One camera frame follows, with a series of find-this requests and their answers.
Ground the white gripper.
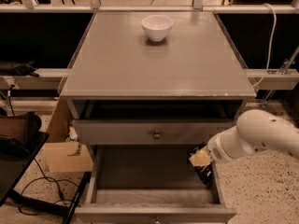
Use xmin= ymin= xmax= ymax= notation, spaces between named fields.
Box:
xmin=189 ymin=128 xmax=246 ymax=167

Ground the black rxbar chocolate bar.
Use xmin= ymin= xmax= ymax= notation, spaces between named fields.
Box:
xmin=188 ymin=147 xmax=213 ymax=185

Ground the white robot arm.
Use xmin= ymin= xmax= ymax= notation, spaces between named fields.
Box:
xmin=189 ymin=109 xmax=299 ymax=167

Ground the round brass drawer knob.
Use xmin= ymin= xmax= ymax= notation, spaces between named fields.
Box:
xmin=152 ymin=131 xmax=162 ymax=139

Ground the grey top drawer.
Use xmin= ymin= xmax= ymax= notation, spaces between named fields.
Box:
xmin=72 ymin=119 xmax=234 ymax=146

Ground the grey open middle drawer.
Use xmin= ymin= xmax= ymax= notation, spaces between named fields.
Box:
xmin=75 ymin=147 xmax=236 ymax=224

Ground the grey wooden drawer cabinet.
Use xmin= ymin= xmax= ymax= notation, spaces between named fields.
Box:
xmin=57 ymin=10 xmax=257 ymax=224

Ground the white ceramic bowl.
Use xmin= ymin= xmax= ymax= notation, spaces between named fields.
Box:
xmin=141 ymin=15 xmax=173 ymax=42

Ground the cardboard box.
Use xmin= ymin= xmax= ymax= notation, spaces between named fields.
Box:
xmin=44 ymin=142 xmax=93 ymax=173

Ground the black folding stand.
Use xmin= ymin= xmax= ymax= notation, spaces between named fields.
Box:
xmin=0 ymin=132 xmax=91 ymax=224

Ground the brown leather bag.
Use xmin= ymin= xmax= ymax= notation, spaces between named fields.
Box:
xmin=0 ymin=112 xmax=41 ymax=158

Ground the black cloth item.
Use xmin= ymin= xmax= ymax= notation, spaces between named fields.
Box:
xmin=0 ymin=61 xmax=39 ymax=77

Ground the black floor cable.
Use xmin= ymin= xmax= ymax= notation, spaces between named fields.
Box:
xmin=17 ymin=157 xmax=82 ymax=217

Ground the white cable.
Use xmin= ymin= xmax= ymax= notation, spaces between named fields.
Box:
xmin=251 ymin=3 xmax=278 ymax=89

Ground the metal guard rail frame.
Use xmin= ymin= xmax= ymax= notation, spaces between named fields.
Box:
xmin=0 ymin=0 xmax=299 ymax=91

